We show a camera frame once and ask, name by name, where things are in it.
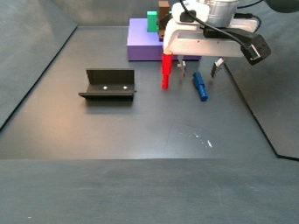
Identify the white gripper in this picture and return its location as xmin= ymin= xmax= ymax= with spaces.
xmin=163 ymin=1 xmax=257 ymax=78

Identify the green block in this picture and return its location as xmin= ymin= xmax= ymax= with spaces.
xmin=147 ymin=10 xmax=159 ymax=32

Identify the purple base block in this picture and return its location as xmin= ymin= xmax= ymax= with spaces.
xmin=125 ymin=17 xmax=203 ymax=62

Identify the red stepped peg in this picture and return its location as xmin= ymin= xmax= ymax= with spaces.
xmin=161 ymin=51 xmax=173 ymax=89

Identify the blue stepped peg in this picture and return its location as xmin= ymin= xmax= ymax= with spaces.
xmin=192 ymin=72 xmax=208 ymax=102

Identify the black cable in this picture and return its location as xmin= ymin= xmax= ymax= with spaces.
xmin=177 ymin=0 xmax=267 ymax=49

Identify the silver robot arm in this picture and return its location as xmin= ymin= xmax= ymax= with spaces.
xmin=161 ymin=0 xmax=257 ymax=80

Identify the black angle fixture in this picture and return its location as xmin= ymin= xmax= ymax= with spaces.
xmin=79 ymin=68 xmax=136 ymax=101

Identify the brown slotted bracket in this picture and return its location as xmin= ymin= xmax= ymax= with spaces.
xmin=157 ymin=0 xmax=169 ymax=41

